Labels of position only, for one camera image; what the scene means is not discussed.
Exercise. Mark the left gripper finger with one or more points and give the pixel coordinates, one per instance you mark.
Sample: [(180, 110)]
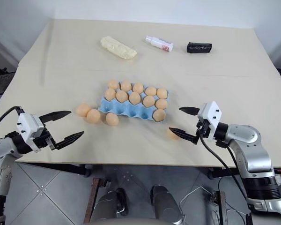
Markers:
[(56, 115), (69, 139)]

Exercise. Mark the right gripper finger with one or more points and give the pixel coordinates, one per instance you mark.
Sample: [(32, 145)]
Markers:
[(190, 110), (183, 134)]

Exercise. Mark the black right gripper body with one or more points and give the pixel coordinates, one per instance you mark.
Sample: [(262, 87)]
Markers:
[(203, 130)]

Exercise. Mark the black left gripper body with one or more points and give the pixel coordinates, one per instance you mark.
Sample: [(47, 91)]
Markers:
[(46, 138)]

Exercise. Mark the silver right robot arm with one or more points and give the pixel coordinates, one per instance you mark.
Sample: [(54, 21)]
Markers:
[(250, 145)]

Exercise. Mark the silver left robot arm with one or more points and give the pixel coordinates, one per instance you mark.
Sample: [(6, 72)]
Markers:
[(1, 150)]

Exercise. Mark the blue egg tray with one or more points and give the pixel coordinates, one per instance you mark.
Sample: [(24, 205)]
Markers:
[(131, 112)]

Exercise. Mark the tan egg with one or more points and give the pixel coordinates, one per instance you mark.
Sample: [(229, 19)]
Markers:
[(121, 96), (110, 94), (161, 104), (82, 110), (134, 98), (93, 116), (159, 115), (138, 87), (151, 91), (112, 119), (113, 84), (126, 85), (172, 135), (148, 101), (162, 93)]

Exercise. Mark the black bag roll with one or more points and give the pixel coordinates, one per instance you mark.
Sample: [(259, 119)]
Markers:
[(199, 47)]

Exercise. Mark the black stand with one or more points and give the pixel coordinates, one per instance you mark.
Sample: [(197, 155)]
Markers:
[(0, 79)]

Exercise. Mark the dark rounded robot leg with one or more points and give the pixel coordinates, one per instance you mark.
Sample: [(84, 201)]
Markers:
[(165, 204), (110, 204)]

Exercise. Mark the white plastic bottle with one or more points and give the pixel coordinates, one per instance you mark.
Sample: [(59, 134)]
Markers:
[(159, 43)]

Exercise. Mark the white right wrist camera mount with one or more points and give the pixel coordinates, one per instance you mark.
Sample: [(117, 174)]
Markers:
[(209, 114)]

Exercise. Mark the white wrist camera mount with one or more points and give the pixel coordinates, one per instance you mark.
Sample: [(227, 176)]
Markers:
[(209, 114), (28, 127)]

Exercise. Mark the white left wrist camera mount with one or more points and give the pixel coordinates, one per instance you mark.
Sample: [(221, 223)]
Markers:
[(28, 127)]

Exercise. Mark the black table frame leg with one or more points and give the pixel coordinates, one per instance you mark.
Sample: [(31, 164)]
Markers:
[(68, 170), (221, 173)]

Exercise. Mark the rusty metal frame bar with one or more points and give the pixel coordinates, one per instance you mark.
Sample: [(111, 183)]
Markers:
[(221, 206), (92, 199)]

